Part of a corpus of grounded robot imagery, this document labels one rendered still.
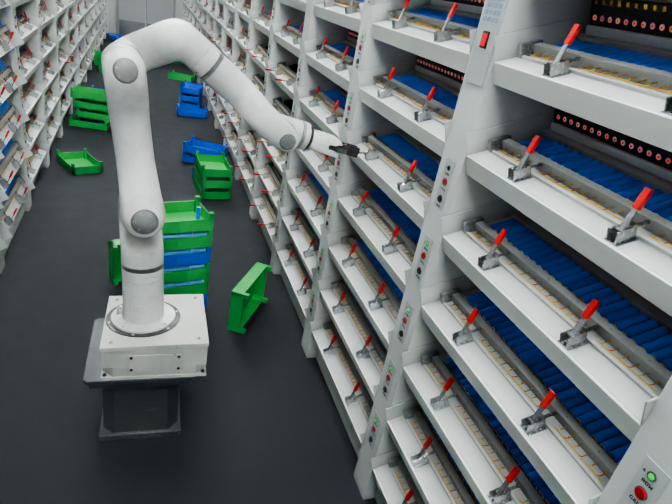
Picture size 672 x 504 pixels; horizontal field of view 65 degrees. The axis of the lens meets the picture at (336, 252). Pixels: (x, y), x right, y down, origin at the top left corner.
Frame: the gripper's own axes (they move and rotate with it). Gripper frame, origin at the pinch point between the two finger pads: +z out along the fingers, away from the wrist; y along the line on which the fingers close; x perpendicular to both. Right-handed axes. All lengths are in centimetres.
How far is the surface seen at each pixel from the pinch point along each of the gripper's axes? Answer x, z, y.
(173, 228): -63, -39, -51
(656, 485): -7, 6, 120
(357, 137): 1.6, 7.5, -15.6
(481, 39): 40, -4, 49
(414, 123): 17.3, 1.6, 27.3
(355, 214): -20.2, 9.5, 1.0
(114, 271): -106, -55, -83
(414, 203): -1.3, 6.5, 35.7
